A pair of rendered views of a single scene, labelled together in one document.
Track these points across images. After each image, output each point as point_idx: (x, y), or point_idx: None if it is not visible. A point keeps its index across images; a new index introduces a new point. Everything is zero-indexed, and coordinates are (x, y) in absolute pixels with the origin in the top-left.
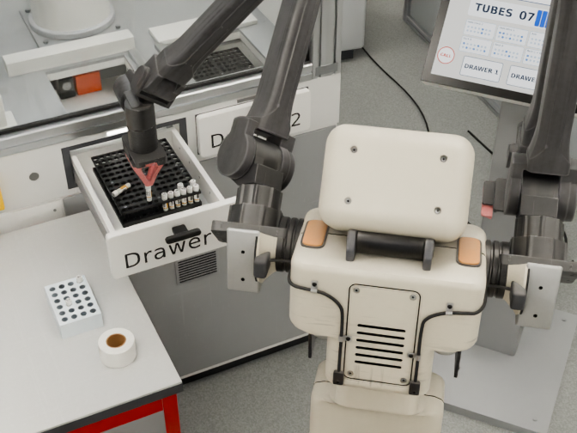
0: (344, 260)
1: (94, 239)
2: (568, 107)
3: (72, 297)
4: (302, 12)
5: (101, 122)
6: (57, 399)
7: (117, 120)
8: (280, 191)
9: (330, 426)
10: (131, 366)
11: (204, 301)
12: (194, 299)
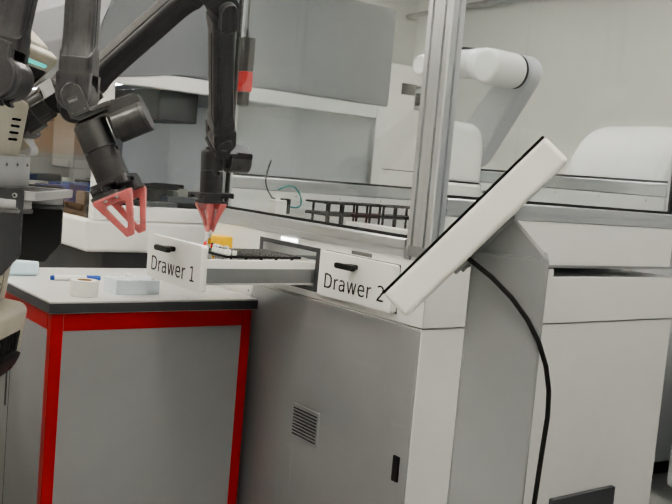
0: None
1: (218, 297)
2: None
3: (134, 278)
4: (147, 11)
5: (279, 224)
6: (42, 287)
7: (288, 228)
8: (43, 99)
9: None
10: (70, 296)
11: (303, 477)
12: (298, 465)
